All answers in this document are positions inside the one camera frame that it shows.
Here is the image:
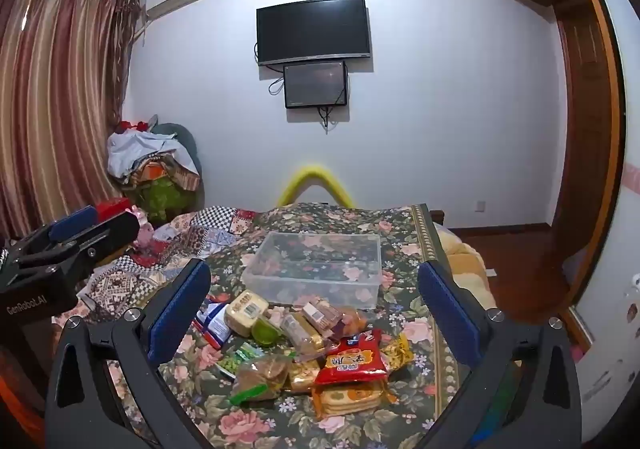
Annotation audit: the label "wooden wardrobe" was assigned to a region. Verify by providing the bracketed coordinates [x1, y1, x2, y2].
[475, 0, 622, 311]

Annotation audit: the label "patchwork quilt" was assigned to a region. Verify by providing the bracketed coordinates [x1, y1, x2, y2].
[75, 206, 261, 326]

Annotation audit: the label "white door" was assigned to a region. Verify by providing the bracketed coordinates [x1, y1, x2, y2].
[569, 0, 640, 432]

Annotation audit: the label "black wall television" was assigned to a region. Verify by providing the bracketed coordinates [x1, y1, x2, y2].
[256, 0, 372, 67]

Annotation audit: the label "green pea packet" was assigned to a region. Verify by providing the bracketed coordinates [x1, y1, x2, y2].
[217, 343, 264, 376]

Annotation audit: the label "brown cake packet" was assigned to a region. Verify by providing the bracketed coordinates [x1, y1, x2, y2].
[300, 300, 342, 331]

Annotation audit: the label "clear biscuit packet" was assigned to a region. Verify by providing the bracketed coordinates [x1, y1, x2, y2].
[280, 311, 327, 356]

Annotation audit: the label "orange cracker packet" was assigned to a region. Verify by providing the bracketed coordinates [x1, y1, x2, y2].
[312, 378, 387, 420]

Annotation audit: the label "green jelly cup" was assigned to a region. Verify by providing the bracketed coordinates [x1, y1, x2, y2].
[251, 316, 284, 348]

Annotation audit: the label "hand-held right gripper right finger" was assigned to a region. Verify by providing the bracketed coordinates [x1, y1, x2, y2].
[417, 259, 584, 449]

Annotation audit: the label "yellow padded rail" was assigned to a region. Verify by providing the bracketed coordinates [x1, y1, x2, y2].
[276, 164, 357, 208]

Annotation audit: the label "pink toy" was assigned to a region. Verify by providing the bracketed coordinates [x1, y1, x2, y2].
[131, 208, 157, 251]

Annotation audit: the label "small golden snack packet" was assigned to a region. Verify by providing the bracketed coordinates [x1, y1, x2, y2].
[287, 359, 321, 393]

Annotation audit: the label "brown bread packet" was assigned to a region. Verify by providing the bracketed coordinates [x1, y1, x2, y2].
[229, 354, 291, 406]

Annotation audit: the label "red box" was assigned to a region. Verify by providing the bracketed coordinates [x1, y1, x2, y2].
[95, 197, 132, 222]

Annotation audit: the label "orange bread bag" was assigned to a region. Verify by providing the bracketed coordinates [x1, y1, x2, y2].
[330, 306, 369, 336]

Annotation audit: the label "red snack packet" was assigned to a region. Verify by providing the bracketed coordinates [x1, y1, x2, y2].
[314, 330, 390, 385]

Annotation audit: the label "yellow snack packet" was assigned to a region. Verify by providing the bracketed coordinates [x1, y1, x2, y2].
[380, 333, 415, 373]

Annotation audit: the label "cream toast bread packet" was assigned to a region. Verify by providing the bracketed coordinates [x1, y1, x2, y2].
[224, 290, 270, 337]

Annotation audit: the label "small black wall monitor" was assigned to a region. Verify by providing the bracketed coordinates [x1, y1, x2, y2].
[283, 60, 349, 110]

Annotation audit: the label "striped brown curtain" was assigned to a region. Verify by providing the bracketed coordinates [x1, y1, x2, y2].
[0, 0, 135, 241]

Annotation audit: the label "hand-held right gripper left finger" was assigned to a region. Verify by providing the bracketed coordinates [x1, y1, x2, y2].
[45, 258, 213, 449]

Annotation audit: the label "blue white snack packet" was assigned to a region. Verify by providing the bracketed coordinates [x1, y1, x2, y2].
[192, 301, 232, 350]

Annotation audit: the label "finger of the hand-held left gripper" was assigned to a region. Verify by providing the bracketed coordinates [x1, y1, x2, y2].
[20, 205, 99, 252]
[15, 214, 141, 275]

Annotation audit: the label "floral bedspread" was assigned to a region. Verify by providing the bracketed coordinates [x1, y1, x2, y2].
[100, 203, 482, 449]

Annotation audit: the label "yellow plush blanket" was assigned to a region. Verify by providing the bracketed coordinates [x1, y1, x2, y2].
[432, 221, 499, 311]

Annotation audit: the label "pile of clothes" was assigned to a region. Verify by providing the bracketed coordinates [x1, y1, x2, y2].
[106, 115, 205, 225]

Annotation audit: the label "white cable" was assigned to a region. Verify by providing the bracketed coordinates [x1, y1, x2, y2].
[268, 66, 286, 98]

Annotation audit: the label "clear plastic container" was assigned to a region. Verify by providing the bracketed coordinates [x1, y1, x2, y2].
[241, 231, 383, 311]

